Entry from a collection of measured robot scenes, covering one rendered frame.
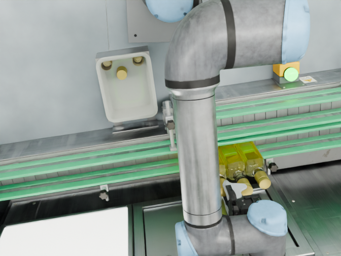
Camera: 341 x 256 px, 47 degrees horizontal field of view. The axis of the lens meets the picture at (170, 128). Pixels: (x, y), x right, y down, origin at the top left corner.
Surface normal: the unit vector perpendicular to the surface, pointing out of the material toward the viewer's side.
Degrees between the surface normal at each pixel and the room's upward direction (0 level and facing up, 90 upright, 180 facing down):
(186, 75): 22
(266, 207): 90
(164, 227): 90
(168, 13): 10
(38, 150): 90
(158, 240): 90
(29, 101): 0
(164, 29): 3
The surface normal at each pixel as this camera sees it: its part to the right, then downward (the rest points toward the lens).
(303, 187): -0.11, -0.89
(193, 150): -0.19, 0.32
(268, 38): 0.07, 0.44
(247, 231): -0.01, -0.35
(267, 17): 0.01, -0.08
